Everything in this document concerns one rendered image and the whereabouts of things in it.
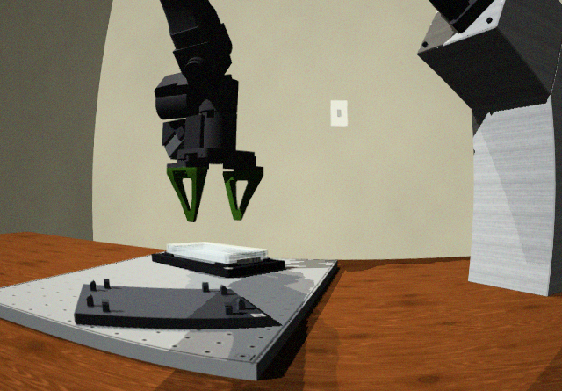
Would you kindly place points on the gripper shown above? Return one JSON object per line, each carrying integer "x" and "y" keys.
{"x": 218, "y": 143}

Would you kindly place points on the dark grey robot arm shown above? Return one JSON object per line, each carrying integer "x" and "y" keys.
{"x": 202, "y": 49}

